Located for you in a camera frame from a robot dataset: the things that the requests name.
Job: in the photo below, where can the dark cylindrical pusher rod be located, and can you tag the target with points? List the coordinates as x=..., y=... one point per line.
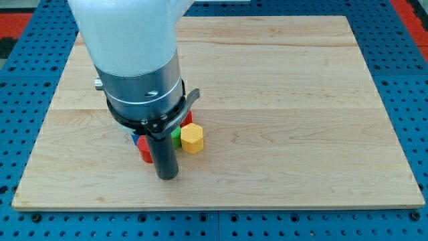
x=163, y=156

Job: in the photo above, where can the green block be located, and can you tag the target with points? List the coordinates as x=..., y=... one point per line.
x=176, y=137

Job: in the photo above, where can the blue block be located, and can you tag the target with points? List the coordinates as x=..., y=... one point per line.
x=135, y=139

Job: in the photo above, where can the black clamp ring with lever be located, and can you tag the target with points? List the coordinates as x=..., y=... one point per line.
x=163, y=126

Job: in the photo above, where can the light wooden board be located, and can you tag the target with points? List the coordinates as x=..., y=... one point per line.
x=291, y=117

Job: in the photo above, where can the red circle block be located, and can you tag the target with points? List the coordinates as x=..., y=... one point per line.
x=144, y=150

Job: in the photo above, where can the yellow hexagon block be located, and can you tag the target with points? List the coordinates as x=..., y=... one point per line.
x=192, y=138

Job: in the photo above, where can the red block behind clamp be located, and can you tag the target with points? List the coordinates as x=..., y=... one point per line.
x=188, y=119

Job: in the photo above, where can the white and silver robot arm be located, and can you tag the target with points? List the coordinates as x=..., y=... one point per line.
x=133, y=46

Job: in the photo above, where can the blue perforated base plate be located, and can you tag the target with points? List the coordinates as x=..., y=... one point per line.
x=39, y=35

